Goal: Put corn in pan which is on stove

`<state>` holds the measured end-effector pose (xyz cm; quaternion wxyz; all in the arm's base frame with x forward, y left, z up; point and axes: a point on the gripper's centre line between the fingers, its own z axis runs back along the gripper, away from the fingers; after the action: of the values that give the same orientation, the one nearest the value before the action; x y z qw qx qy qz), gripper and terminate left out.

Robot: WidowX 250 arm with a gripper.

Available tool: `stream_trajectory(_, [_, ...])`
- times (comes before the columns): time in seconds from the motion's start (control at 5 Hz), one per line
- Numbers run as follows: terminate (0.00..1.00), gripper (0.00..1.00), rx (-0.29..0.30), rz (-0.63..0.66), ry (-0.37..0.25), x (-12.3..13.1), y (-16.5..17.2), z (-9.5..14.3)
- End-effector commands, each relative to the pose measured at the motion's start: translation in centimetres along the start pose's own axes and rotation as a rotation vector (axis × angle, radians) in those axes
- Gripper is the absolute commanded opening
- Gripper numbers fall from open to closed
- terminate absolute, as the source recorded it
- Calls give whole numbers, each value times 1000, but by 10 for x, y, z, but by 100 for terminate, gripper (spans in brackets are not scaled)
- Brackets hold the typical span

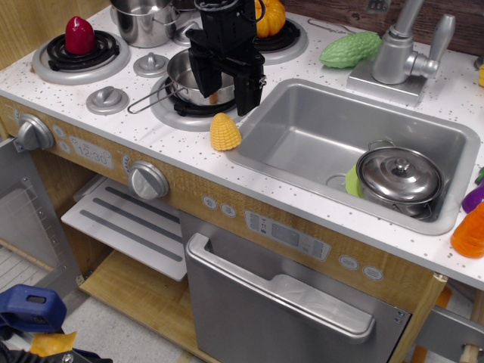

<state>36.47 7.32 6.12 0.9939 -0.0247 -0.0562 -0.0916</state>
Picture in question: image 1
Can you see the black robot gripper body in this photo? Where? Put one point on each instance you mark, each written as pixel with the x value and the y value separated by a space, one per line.
pixel 225 40

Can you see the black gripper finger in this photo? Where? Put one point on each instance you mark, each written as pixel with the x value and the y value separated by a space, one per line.
pixel 248 85
pixel 208 78

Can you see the small steel frying pan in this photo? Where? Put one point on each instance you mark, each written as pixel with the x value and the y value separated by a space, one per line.
pixel 181 83

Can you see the front right stove burner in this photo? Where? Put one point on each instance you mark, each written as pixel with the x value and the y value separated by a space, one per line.
pixel 179 114

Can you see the stove burner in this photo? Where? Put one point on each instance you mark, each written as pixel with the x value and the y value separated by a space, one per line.
pixel 53 63
pixel 179 114
pixel 288 44

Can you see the yellow toy corn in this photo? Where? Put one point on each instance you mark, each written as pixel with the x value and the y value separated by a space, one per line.
pixel 224 134

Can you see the back right stove burner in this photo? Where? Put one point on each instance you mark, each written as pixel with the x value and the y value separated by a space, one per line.
pixel 288 44

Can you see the front left stove burner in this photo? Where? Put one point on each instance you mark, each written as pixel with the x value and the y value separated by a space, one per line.
pixel 53 63

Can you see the orange toy pumpkin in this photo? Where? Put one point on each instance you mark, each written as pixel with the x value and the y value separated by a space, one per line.
pixel 273 20

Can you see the silver stovetop knob rear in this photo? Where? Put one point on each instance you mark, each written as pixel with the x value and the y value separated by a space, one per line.
pixel 151 66

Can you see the silver stovetop knob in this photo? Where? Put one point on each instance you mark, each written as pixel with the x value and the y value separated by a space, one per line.
pixel 151 66
pixel 107 101

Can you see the grey toy sink basin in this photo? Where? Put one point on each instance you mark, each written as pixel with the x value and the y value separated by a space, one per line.
pixel 310 136

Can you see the tall steel pot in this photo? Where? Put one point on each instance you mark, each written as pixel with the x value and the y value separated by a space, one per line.
pixel 143 23

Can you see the green toy bitter gourd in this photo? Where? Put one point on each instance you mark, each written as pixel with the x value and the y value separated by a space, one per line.
pixel 350 50

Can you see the silver stovetop knob front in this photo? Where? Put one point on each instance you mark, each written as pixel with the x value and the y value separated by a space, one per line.
pixel 107 101

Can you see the right silver oven dial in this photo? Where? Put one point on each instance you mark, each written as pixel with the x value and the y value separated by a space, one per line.
pixel 146 181

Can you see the silver oven dial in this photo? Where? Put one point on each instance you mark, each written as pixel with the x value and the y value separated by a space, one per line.
pixel 33 133
pixel 146 181

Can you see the red toy pepper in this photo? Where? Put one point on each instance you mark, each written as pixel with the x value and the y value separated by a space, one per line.
pixel 79 36

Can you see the green plastic cup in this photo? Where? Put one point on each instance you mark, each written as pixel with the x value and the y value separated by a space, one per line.
pixel 352 183

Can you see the silver toy faucet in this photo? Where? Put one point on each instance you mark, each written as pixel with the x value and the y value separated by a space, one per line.
pixel 398 73

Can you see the white oven rack shelf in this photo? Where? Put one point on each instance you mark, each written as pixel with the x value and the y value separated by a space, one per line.
pixel 149 232

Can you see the lidded steel pot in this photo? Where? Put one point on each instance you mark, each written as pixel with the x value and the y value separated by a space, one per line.
pixel 399 179

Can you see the left silver oven dial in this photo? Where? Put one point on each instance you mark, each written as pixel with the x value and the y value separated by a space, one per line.
pixel 33 133

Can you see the grey dishwasher door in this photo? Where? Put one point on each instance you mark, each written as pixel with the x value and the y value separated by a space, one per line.
pixel 251 304

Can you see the yellow toy at right edge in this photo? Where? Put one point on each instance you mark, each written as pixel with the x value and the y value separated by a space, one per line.
pixel 481 76

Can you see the open grey oven door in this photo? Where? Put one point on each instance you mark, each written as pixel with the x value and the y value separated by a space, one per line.
pixel 34 248

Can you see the purple toy eggplant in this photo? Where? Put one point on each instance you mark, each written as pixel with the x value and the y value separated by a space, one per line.
pixel 475 197

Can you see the orange toy carrot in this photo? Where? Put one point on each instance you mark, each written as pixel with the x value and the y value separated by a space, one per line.
pixel 467 239

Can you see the blue clamp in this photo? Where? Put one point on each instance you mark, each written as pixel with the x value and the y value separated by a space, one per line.
pixel 29 309

